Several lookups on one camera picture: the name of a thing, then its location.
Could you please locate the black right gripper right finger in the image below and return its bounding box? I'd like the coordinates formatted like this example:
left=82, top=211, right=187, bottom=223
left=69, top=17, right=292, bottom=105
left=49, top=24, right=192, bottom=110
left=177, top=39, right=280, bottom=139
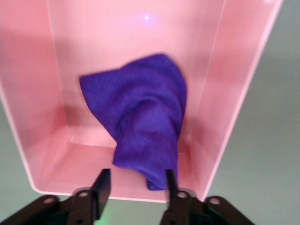
left=161, top=169, right=200, bottom=225

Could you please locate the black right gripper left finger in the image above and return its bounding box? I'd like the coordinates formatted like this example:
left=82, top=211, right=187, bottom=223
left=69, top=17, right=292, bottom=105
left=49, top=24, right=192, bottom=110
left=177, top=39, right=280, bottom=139
left=67, top=168, right=112, bottom=225

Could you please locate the pink plastic bin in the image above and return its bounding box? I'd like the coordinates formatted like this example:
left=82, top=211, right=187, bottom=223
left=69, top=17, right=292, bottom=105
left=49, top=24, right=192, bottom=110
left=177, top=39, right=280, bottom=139
left=0, top=0, right=291, bottom=203

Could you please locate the purple cloth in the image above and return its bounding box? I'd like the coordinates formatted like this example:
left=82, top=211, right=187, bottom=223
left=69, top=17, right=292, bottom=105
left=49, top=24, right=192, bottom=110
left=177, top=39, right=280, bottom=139
left=78, top=53, right=188, bottom=192

